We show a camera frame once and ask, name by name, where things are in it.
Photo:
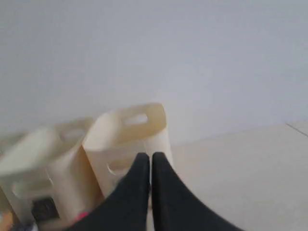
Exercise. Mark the cream bin circle mark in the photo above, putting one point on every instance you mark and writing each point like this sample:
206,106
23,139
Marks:
115,138

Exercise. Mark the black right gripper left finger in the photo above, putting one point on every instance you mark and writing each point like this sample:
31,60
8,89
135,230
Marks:
126,208

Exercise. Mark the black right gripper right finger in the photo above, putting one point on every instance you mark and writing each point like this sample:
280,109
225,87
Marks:
175,207

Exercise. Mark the cream bin square mark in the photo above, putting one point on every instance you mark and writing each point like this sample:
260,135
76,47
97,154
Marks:
47,178

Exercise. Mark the pink chips can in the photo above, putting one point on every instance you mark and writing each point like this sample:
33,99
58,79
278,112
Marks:
80,216

